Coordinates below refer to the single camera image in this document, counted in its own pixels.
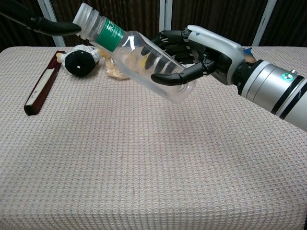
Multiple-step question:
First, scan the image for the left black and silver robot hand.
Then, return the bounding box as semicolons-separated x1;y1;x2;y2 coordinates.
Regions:
0;0;82;37

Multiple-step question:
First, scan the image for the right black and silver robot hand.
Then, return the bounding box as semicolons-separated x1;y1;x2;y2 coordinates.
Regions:
141;24;248;87

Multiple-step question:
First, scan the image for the white ridged bottle cap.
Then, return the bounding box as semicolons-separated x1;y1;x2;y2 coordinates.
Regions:
72;2;99;27

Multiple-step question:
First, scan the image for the transparent plastic water bottle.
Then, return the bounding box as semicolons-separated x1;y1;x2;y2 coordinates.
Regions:
78;14;197;104

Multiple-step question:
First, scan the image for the beige woven table mat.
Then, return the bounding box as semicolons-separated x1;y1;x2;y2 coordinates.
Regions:
0;46;307;230

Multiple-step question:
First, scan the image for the dark brown screen panel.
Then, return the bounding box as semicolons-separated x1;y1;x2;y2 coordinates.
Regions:
49;0;161;47
260;0;307;63
170;0;268;47
0;0;56;52

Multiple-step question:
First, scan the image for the blue biscuit snack bag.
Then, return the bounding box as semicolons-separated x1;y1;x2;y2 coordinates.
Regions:
242;46;256;63

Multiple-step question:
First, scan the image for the plush doll with black head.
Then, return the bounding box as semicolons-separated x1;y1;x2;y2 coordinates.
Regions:
56;44;106;78

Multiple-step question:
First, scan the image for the dark red folded fan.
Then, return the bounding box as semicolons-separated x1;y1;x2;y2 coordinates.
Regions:
24;50;66;116

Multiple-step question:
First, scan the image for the clear bag of beige snacks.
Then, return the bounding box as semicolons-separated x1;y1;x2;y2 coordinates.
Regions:
105;49;131;80

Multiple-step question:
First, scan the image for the white screen post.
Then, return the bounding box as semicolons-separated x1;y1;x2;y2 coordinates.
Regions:
37;0;67;47
251;0;278;47
159;0;173;33

